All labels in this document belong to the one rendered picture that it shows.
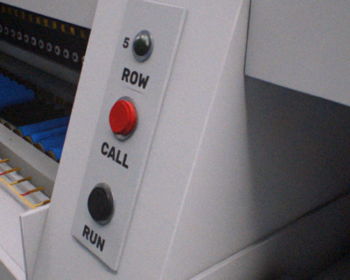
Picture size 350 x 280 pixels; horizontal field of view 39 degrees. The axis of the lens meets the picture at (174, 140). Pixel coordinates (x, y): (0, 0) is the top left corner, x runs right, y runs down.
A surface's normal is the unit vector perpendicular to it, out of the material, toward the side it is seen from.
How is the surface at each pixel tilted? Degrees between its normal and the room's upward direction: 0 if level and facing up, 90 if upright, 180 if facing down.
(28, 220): 90
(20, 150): 18
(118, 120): 90
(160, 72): 90
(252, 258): 90
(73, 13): 108
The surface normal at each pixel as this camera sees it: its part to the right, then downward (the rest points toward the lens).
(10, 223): 0.04, -0.92
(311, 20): -0.75, 0.23
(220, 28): -0.70, -0.06
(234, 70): 0.65, 0.32
